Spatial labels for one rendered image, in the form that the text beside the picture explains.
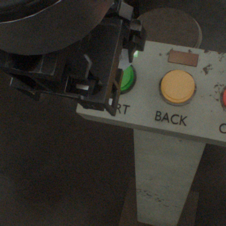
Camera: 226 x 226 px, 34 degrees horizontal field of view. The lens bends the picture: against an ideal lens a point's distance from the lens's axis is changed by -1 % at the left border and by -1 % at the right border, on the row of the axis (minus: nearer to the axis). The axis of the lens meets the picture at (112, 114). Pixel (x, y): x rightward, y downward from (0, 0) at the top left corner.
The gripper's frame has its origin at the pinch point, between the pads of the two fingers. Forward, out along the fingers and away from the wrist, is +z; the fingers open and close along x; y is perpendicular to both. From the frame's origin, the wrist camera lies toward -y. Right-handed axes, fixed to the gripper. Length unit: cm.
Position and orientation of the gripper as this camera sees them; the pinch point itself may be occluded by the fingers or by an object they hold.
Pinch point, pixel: (109, 60)
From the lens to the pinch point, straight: 40.4
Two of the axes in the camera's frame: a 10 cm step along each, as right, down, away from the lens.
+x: 9.6, 1.9, -1.9
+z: 1.5, 1.7, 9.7
